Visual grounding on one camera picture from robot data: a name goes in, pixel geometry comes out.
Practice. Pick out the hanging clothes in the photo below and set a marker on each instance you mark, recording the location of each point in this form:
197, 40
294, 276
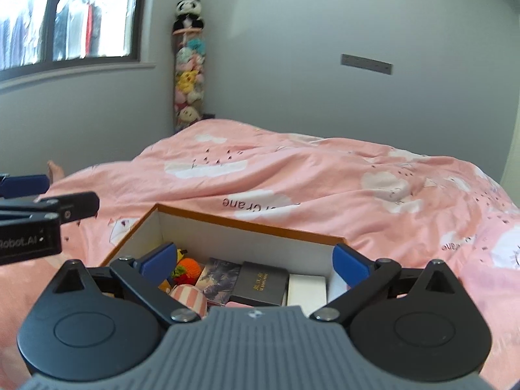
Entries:
93, 28

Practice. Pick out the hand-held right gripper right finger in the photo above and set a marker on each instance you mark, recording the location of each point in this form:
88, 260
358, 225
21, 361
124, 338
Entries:
349, 262

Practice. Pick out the dark bedside table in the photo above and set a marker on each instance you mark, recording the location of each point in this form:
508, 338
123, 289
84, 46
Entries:
209, 116

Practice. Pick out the orange crochet toy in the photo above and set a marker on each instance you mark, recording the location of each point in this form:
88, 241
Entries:
189, 271

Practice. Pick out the black box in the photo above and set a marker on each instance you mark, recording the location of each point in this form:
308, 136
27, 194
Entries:
260, 286

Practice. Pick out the pink printed blanket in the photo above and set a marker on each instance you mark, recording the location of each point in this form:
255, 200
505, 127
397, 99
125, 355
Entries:
304, 170

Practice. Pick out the window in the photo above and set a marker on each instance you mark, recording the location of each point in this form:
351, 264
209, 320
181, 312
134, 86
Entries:
136, 12

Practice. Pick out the clear tube of plush toys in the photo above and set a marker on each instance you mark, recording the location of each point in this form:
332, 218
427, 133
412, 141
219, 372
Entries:
189, 81

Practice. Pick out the dark picture card box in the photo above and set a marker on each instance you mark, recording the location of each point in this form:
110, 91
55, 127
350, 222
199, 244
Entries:
217, 278

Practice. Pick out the white box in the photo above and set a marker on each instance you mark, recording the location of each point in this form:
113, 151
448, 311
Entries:
306, 290

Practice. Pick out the panda plush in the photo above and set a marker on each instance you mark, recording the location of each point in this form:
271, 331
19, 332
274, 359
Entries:
187, 8

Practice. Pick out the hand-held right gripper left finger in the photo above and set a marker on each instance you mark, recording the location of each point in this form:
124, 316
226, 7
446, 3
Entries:
156, 262

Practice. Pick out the white bunny plush striped pink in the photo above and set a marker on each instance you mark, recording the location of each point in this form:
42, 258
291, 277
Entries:
189, 298

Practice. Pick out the orange cardboard box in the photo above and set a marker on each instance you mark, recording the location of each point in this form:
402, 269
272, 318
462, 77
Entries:
252, 239

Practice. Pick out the grey wall socket strip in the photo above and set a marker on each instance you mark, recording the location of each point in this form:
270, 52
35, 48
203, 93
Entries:
365, 64

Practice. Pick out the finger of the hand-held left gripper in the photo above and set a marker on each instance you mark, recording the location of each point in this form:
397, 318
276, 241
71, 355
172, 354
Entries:
77, 207
24, 185

